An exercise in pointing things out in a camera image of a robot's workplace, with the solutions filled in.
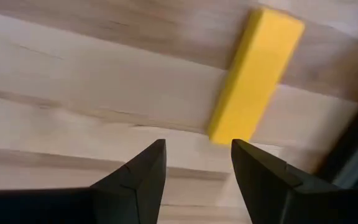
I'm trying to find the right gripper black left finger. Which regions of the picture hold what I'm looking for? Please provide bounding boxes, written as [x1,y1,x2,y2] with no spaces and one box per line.
[0,138,168,224]

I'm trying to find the long yellow wooden block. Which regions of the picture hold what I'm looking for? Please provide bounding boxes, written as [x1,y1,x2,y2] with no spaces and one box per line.
[206,6,306,146]

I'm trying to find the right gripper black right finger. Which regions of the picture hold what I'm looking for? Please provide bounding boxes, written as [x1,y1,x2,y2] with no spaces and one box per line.
[231,138,358,224]

